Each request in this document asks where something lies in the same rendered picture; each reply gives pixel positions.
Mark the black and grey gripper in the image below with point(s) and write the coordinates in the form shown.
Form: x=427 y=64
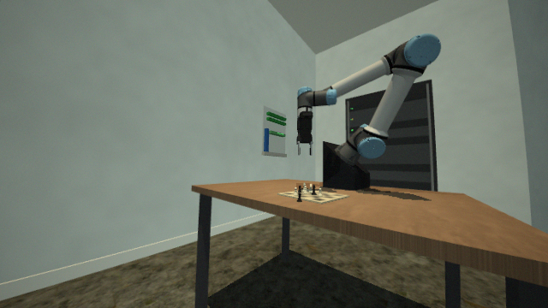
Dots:
x=304 y=127

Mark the cream and black chessboard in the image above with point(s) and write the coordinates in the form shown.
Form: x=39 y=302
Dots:
x=327 y=197

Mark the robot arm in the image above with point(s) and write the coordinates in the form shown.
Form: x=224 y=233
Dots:
x=411 y=59

